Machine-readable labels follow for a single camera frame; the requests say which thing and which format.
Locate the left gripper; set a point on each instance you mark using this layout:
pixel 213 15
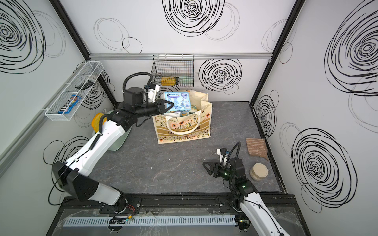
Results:
pixel 160 108

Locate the black wire wall basket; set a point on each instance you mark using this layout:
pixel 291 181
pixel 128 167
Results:
pixel 172 65

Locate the white wire wall shelf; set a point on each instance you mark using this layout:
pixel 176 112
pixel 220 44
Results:
pixel 86 71

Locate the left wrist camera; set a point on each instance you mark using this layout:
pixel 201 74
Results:
pixel 152 92

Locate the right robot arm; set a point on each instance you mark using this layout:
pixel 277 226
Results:
pixel 246 197

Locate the left yellow toast slice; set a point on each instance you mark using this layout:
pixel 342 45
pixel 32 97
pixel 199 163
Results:
pixel 95 122

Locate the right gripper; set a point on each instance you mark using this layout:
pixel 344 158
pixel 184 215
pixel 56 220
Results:
pixel 212 164

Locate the mint green toaster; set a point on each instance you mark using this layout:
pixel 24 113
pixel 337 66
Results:
pixel 120 141

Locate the blue candy packet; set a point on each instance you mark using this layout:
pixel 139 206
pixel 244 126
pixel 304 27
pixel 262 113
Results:
pixel 70 104

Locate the floral canvas tote bag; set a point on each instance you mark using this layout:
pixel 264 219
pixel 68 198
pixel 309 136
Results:
pixel 194 126

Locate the grey slotted cable duct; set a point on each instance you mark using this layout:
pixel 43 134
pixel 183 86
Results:
pixel 191 220

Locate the blue labelled tissue pack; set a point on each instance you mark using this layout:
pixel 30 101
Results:
pixel 181 101

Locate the green item in basket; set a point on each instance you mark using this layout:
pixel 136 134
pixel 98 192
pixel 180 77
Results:
pixel 185 81

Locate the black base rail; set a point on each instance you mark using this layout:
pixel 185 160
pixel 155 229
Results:
pixel 223 202

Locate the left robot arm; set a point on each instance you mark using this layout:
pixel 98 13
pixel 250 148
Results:
pixel 73 175

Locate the beige round disc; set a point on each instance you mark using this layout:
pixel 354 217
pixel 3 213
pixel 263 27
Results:
pixel 259 171

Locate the black remote on shelf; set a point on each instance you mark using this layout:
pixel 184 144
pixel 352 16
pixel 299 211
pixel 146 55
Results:
pixel 84 86

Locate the floral tissue pack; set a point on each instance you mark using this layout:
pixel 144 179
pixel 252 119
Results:
pixel 191 111

